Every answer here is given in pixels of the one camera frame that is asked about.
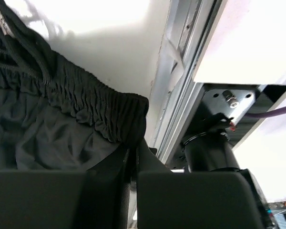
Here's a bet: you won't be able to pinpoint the front aluminium rail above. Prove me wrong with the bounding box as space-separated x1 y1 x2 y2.
145 0 227 164

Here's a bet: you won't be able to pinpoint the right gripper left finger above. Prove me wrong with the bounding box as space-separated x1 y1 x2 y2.
0 146 130 229

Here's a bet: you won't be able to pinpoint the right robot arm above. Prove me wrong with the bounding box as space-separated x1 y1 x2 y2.
0 133 277 229

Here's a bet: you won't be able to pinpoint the white front cover board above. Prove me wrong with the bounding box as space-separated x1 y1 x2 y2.
194 0 286 202

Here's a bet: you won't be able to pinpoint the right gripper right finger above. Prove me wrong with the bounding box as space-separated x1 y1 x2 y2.
137 143 265 229

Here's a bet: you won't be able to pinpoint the black trousers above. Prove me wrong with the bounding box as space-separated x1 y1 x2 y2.
0 0 149 170

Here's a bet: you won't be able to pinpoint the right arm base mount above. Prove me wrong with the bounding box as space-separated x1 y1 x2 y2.
166 83 286 172

